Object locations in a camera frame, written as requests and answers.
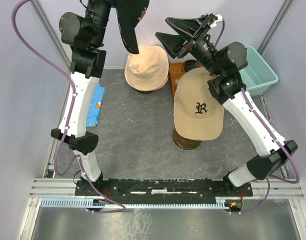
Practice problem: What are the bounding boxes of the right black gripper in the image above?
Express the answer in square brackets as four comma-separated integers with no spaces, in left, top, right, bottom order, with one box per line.
[153,14,223,78]

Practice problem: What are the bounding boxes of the wooden compartment tray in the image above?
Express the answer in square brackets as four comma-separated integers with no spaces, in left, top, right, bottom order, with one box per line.
[169,62,193,96]

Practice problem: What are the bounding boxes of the pink bucket hat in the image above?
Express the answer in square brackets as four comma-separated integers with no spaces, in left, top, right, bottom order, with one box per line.
[153,76,169,91]

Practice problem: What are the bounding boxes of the beige bucket hat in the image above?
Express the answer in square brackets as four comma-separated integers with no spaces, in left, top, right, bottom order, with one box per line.
[124,45,170,91]

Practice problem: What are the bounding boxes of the black baseball cap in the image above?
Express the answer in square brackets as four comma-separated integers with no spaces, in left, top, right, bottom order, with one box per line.
[114,0,150,55]

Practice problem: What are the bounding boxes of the black smiley bucket hat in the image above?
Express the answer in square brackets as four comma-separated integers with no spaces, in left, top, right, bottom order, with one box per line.
[135,89,153,94]

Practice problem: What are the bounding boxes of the tan baseball cap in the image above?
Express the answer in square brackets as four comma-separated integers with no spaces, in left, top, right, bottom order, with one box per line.
[173,67,224,141]

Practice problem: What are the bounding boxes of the beige mannequin head stand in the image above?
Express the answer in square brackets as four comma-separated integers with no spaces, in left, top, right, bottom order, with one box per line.
[172,128,202,150]

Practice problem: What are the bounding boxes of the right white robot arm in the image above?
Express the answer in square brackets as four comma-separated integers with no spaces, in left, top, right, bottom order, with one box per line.
[155,13,298,196]

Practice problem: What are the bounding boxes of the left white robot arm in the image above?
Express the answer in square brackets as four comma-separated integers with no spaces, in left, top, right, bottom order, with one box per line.
[51,0,112,195]

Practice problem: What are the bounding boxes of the rolled black belt top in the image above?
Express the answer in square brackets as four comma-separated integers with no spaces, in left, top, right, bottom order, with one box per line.
[183,59,201,73]

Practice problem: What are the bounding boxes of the teal plastic bin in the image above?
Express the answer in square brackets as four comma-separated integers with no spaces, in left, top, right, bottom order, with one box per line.
[239,45,279,97]

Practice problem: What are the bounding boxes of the blue patterned cloth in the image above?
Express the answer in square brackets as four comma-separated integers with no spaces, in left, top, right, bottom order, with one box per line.
[86,83,106,128]

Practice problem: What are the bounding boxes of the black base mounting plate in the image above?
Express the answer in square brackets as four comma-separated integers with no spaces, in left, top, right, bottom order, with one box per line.
[75,177,254,205]

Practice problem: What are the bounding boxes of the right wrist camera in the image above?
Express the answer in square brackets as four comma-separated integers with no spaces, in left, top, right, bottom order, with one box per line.
[209,14,224,28]

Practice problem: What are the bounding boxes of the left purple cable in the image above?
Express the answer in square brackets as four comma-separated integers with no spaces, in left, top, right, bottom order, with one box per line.
[11,0,128,214]

